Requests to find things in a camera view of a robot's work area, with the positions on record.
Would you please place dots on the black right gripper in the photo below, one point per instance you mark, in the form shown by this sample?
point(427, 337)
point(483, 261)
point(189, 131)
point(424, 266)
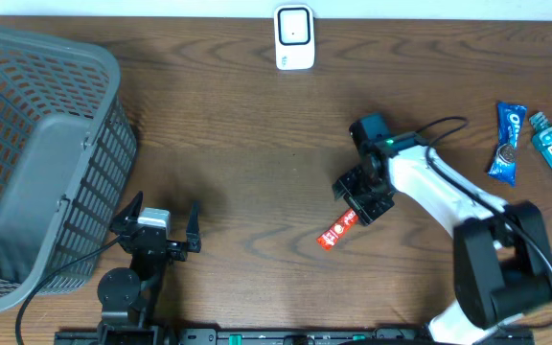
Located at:
point(365, 212)

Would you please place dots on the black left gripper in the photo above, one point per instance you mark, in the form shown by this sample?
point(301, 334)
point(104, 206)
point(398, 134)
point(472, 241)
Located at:
point(176, 253)

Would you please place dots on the red Nescafe stick packet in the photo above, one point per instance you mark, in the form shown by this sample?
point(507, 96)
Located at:
point(338, 230)

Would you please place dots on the blue Oreo cookie pack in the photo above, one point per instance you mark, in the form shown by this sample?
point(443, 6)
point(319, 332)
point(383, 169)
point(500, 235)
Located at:
point(510, 121)

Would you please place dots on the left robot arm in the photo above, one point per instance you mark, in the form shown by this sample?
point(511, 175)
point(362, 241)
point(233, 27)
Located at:
point(129, 295)

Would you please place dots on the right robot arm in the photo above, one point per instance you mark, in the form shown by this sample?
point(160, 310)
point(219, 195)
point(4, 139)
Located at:
point(502, 258)

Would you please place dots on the grey plastic shopping basket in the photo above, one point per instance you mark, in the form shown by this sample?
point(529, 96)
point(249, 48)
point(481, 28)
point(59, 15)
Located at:
point(66, 152)

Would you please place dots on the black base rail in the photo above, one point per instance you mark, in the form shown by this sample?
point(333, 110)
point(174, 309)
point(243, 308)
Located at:
point(215, 337)

